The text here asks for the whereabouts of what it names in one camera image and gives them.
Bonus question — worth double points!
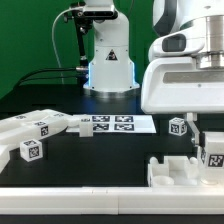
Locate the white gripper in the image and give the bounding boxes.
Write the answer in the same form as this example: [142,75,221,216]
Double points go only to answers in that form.
[141,57,224,147]

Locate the white chair seat part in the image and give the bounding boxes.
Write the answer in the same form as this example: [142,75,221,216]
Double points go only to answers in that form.
[147,156,203,188]

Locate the white chair side plank front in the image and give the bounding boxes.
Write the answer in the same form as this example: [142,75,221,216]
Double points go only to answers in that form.
[0,118,68,152]

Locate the white chair side plank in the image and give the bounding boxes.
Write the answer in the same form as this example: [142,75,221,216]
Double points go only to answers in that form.
[0,118,68,152]
[0,109,71,129]

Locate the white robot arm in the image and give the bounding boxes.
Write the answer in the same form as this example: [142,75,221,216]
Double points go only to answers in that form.
[84,0,224,115]

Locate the white tagged cube right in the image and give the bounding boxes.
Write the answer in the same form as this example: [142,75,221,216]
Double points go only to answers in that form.
[169,117,187,136]

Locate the white tagged cube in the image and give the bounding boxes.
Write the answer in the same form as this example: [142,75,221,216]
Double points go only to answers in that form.
[20,139,43,162]
[169,117,187,136]

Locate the white paper tag sheet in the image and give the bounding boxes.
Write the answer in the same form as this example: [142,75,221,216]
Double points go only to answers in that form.
[75,115,156,133]

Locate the white front fence bar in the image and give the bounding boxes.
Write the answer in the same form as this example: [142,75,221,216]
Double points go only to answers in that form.
[0,187,224,215]

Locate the white tagged cube left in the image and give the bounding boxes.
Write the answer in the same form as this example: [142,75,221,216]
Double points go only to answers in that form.
[20,139,43,162]

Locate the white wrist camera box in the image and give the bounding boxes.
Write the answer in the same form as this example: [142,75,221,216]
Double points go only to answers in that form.
[148,26,205,62]

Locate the white thin cable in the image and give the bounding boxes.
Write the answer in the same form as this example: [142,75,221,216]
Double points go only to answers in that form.
[51,7,79,85]

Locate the black cables on table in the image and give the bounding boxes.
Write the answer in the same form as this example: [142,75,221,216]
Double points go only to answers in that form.
[14,66,89,88]

